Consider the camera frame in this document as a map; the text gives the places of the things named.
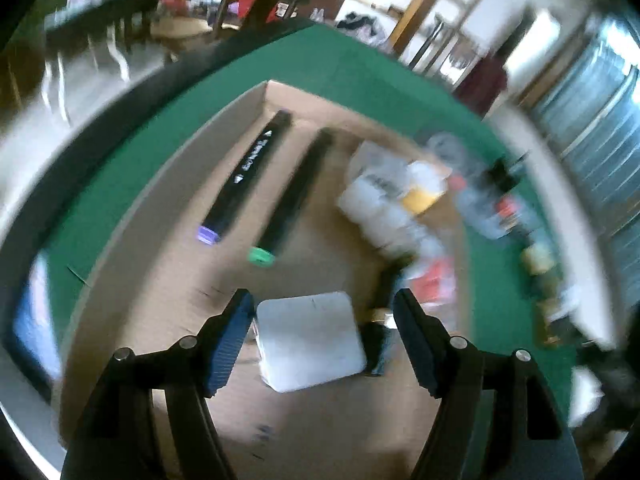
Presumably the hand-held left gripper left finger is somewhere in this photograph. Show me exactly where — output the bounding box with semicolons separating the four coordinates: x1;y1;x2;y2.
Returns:
60;288;256;480

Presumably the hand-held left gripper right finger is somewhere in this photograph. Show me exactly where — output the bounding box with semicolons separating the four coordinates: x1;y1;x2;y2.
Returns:
394;288;586;480

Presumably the black marker with yellow cap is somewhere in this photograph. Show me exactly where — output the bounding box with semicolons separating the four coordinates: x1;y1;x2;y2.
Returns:
360;260;401;377

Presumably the red glue tube blister pack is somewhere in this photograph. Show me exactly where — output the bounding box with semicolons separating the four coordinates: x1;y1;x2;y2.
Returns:
405;255;461;311

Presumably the white charger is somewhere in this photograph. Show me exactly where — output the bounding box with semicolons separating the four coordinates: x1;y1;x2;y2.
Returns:
255;291;368;393

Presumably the cardboard box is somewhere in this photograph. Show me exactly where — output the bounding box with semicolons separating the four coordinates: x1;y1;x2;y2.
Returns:
60;80;476;480

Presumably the large white pill bottle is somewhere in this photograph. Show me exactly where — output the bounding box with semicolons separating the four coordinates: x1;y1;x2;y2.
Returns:
365;210;446;266

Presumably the yellow jar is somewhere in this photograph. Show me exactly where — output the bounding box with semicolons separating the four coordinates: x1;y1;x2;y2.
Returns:
400;180;448;216

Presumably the black marker with green cap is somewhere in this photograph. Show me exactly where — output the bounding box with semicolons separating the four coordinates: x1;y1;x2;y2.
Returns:
248;127;336;267

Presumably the white bottle with printed label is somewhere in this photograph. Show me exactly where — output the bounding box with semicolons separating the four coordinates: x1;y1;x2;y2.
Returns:
337;142;416;231

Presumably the black marker with purple cap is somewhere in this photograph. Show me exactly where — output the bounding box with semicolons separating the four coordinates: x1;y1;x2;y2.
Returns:
196;109;293;246

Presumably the maroon cloth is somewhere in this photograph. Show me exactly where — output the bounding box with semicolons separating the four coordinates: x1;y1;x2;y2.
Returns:
457;55;508;116

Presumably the black table with white legs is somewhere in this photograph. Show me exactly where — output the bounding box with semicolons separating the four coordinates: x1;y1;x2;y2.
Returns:
42;0;166;121

